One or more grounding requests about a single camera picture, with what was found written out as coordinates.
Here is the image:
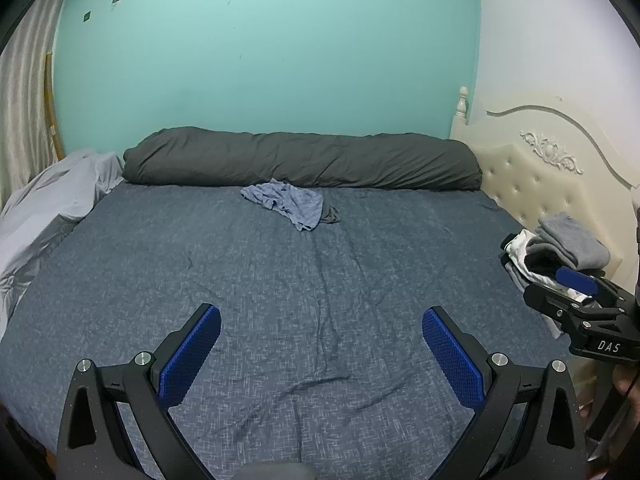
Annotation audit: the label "cream tufted headboard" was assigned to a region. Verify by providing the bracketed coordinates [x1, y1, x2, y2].
[449, 86, 640, 311]

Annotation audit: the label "blue plaid shorts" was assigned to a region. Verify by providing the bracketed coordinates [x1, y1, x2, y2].
[241, 178, 326, 232]

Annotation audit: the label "bed with blue sheet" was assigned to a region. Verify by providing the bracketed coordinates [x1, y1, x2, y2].
[0, 180, 596, 480]

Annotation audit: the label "white and black garment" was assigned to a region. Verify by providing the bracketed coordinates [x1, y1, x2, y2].
[500, 230, 596, 306]

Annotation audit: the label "folded grey sweater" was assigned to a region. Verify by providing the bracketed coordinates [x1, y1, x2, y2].
[535, 212, 612, 271]

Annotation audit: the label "light grey blanket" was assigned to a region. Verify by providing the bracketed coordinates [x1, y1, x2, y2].
[0, 150, 125, 331]

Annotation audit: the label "dark grey rolled duvet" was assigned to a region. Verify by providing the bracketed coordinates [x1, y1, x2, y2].
[121, 126, 483, 192]

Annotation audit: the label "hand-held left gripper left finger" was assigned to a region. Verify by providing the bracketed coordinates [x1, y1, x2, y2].
[57, 304, 222, 480]

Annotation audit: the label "striped curtain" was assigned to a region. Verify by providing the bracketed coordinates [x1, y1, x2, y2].
[0, 0, 68, 211]

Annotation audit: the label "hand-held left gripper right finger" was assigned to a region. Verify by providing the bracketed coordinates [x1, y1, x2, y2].
[421, 306, 586, 480]

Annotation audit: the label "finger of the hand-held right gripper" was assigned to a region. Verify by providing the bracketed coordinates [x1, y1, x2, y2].
[555, 266, 621, 298]
[523, 282, 591, 322]

